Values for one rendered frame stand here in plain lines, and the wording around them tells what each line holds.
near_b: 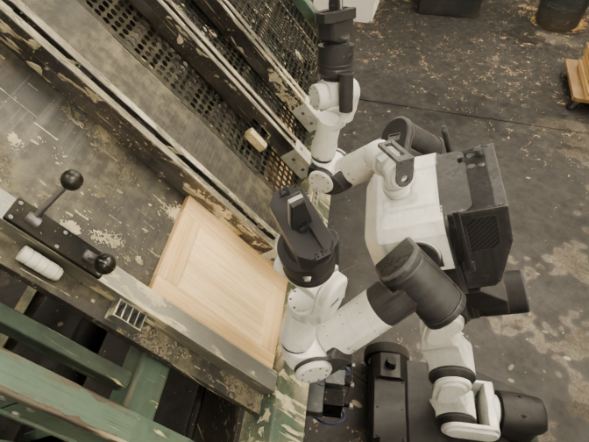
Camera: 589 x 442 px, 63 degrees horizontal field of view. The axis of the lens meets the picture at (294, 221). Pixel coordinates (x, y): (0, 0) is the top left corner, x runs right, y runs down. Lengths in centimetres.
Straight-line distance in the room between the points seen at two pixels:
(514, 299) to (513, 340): 125
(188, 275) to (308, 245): 57
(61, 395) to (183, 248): 45
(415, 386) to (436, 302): 122
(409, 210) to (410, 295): 20
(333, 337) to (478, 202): 40
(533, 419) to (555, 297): 96
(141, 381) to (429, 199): 71
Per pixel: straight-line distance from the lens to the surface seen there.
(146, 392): 111
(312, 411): 143
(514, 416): 201
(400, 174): 97
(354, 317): 98
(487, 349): 252
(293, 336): 95
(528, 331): 265
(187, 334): 110
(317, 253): 64
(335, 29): 120
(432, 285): 93
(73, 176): 91
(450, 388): 165
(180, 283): 115
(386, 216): 104
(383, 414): 204
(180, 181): 125
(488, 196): 103
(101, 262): 88
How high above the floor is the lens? 207
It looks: 47 degrees down
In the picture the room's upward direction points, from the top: straight up
